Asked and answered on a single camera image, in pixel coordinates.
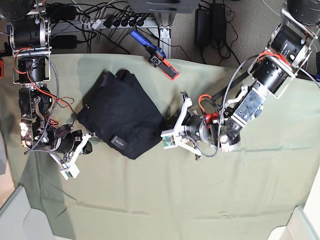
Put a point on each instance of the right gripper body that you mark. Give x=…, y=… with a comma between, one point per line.
x=65, y=150

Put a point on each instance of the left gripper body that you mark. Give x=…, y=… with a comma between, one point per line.
x=192, y=128

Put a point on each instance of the black T-shirt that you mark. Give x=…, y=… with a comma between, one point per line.
x=122, y=115

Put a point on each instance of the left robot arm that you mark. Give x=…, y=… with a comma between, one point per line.
x=270, y=73

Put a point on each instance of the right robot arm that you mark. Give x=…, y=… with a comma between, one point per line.
x=29, y=32

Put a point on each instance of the pale green table cloth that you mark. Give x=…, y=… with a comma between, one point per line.
x=166, y=194

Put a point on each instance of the blue orange bar clamp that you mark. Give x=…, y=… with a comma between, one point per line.
x=157, y=57

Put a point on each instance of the white bin left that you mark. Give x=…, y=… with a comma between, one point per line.
x=19, y=221

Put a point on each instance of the white bin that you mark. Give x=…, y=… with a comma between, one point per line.
x=19, y=221
x=302, y=225

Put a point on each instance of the black power adapter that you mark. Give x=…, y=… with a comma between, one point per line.
x=64, y=42

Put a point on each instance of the black power brick right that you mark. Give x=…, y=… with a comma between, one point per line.
x=219, y=22

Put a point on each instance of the black power brick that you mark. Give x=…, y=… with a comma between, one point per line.
x=202, y=27
x=219, y=22

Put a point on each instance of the orange clamp at left edge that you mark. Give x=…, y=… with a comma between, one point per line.
x=1, y=68

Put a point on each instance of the grey power strip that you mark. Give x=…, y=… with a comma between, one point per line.
x=66, y=26

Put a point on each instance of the black power brick left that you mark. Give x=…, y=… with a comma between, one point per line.
x=202, y=27

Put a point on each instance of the white bin right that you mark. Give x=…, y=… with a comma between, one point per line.
x=302, y=225

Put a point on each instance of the blue clamp at right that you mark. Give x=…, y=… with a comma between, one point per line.
x=317, y=59

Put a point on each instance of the aluminium frame post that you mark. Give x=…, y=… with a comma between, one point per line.
x=165, y=23

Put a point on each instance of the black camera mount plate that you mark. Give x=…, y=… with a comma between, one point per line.
x=163, y=6

